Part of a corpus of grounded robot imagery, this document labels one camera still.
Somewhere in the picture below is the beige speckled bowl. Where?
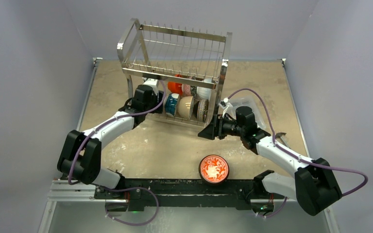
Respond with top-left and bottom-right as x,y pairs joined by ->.
177,96 -> 195,120

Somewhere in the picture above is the red floral pattern bowl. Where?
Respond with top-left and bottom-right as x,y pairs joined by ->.
198,154 -> 230,185

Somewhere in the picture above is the steel two-tier dish rack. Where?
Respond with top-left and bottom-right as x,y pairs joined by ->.
117,18 -> 233,128

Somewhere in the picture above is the white red-rimmed bowl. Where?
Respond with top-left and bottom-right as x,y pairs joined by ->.
164,93 -> 180,117

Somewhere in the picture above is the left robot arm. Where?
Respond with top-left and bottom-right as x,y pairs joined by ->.
57,79 -> 166,199

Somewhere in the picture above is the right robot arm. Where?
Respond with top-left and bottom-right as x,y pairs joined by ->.
198,106 -> 342,216

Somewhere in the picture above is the clear plastic screw box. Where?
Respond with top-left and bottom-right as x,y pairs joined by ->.
230,96 -> 268,129

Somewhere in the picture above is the black hex key tool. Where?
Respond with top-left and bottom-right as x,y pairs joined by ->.
275,132 -> 290,148

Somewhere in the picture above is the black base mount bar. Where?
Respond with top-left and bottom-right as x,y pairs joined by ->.
94,178 -> 283,212

